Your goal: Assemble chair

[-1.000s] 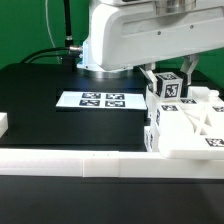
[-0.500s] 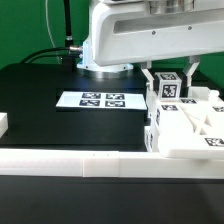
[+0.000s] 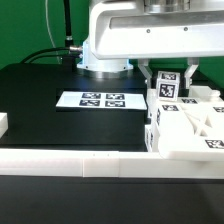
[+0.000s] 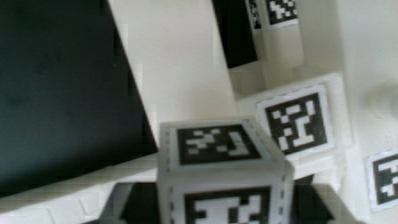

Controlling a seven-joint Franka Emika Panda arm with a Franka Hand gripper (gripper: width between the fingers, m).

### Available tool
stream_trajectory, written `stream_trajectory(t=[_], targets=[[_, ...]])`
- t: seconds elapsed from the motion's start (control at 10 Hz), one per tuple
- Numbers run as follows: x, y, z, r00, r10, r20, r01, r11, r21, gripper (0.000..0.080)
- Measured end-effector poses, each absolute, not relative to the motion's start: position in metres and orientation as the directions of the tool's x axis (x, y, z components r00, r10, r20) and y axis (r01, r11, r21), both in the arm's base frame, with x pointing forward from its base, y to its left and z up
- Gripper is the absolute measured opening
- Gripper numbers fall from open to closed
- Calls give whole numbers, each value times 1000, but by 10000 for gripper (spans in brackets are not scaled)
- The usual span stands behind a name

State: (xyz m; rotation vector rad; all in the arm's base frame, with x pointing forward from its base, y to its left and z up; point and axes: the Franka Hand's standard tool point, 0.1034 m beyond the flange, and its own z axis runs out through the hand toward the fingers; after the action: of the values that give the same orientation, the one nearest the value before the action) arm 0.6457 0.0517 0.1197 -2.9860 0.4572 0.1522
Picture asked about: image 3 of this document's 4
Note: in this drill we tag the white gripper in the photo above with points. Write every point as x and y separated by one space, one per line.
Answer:
135 29

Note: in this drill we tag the white tagged cube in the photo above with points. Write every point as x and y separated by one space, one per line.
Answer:
167 85

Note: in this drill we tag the white chair back frame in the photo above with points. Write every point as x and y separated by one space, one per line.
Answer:
210 148

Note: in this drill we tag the white chair seat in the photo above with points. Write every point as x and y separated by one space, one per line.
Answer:
180 120

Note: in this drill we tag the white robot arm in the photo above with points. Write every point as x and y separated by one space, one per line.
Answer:
92 63

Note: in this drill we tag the white marker sheet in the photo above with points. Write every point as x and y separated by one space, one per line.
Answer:
100 100

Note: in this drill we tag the white U-shaped fence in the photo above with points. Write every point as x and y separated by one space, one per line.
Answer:
46 153

